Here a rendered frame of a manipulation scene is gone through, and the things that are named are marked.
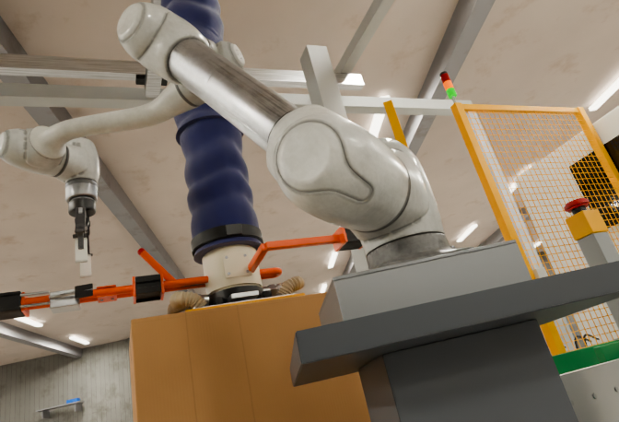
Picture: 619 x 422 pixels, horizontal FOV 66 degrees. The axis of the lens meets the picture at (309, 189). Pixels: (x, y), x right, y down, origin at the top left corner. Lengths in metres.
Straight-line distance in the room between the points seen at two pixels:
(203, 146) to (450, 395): 1.13
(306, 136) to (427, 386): 0.40
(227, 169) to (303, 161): 0.89
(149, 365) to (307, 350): 0.69
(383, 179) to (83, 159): 1.07
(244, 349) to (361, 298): 0.59
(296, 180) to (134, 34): 0.58
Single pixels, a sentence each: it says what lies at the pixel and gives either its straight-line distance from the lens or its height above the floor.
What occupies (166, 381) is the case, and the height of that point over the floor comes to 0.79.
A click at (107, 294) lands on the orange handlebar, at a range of 1.47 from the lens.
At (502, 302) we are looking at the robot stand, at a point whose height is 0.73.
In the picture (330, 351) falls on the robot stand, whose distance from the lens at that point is 0.61.
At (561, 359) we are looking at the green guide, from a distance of 2.40.
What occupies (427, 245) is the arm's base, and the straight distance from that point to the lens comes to 0.86.
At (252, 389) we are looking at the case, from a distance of 1.27.
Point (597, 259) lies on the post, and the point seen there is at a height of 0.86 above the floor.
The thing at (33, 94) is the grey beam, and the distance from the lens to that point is 4.07.
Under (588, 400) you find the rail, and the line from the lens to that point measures 1.61.
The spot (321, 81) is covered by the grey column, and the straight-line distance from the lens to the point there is 3.42.
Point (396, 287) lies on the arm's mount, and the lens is 0.76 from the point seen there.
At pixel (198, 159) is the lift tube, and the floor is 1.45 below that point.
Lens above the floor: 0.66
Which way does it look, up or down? 24 degrees up
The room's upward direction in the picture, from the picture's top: 14 degrees counter-clockwise
